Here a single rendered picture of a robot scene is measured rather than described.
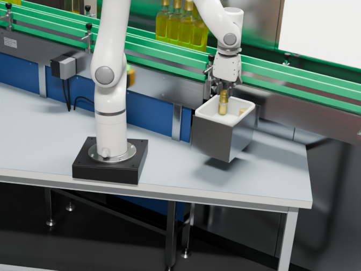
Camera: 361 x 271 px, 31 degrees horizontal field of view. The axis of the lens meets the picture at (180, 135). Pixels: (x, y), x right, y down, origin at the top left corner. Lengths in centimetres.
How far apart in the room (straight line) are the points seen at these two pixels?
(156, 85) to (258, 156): 52
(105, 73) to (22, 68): 97
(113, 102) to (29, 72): 87
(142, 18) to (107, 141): 79
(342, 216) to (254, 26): 94
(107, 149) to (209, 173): 42
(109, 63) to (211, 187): 62
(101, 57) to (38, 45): 80
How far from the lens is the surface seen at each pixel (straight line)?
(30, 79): 323
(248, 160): 271
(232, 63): 238
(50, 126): 292
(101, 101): 244
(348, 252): 310
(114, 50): 234
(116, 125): 246
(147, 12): 305
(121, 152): 252
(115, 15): 232
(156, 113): 283
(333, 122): 257
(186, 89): 268
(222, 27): 225
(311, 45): 270
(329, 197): 298
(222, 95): 245
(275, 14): 272
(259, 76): 264
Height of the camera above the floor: 210
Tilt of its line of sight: 28 degrees down
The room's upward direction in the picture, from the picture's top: 4 degrees clockwise
